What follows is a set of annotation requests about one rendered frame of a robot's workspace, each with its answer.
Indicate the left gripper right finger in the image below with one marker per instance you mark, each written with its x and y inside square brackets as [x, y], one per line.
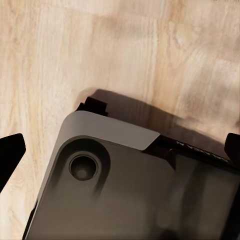
[232, 149]

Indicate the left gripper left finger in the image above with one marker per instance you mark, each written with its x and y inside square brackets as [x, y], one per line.
[12, 149]

